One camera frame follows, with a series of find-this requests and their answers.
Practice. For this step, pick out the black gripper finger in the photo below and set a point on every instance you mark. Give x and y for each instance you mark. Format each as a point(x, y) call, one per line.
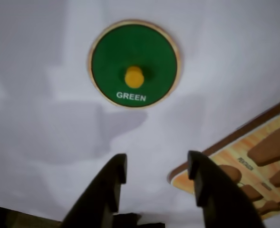
point(220, 197)
point(99, 190)

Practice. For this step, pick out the wooden shapes puzzle board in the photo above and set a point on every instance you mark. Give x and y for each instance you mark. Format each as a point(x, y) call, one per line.
point(256, 152)

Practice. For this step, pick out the green circle piece yellow pin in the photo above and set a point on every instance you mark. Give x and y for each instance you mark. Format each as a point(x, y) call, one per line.
point(132, 50)

